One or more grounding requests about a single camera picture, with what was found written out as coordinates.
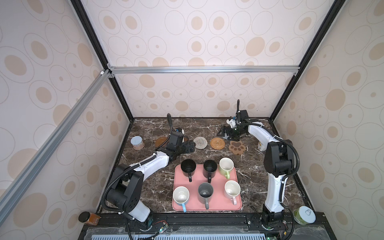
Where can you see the white mug pink handle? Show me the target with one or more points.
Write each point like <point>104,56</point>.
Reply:
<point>231,190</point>

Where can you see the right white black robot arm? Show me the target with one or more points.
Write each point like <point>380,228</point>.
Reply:
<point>281,161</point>

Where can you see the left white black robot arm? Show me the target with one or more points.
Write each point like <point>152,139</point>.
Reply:
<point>122,193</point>

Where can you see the grey mug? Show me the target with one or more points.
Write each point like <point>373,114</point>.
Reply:
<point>205,193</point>

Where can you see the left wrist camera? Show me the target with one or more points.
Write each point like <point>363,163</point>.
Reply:
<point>176,138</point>

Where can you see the pink tray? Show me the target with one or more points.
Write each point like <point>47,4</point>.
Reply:
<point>218,201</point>

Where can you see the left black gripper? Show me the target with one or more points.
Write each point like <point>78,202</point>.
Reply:
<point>191,147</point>

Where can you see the black mug back left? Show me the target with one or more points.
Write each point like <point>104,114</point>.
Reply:
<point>188,167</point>

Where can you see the cork paw print coaster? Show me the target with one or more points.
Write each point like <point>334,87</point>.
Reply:
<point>237,148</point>

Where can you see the horizontal aluminium frame bar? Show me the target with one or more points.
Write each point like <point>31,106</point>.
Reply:
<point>202,70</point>

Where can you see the grey lidded pink jar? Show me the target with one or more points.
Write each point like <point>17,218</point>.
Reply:
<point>137,142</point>

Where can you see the diagonal aluminium frame bar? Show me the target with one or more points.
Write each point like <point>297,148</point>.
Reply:
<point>23,181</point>

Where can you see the blue lidded white jar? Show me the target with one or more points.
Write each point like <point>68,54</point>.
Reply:
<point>262,146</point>

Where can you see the rattan woven round coaster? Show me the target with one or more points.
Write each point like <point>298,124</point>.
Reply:
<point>217,144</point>

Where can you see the multicolour woven round coaster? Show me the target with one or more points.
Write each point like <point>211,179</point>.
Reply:
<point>200,143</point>

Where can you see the black mug back middle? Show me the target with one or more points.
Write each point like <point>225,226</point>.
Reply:
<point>209,171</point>

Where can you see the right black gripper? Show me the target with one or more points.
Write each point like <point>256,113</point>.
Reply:
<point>229,134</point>

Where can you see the green jar white lid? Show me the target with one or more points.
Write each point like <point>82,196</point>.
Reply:
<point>304,215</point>

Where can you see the black mug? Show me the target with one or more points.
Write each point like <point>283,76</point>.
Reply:
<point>209,171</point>
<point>188,167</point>

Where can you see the white mug blue handle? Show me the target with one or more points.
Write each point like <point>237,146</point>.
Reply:
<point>181,196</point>

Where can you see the brown wooden round coaster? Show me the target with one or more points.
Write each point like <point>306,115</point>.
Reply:
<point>160,141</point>

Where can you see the amber spice jar black cap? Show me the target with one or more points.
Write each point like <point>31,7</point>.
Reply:
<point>89,218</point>

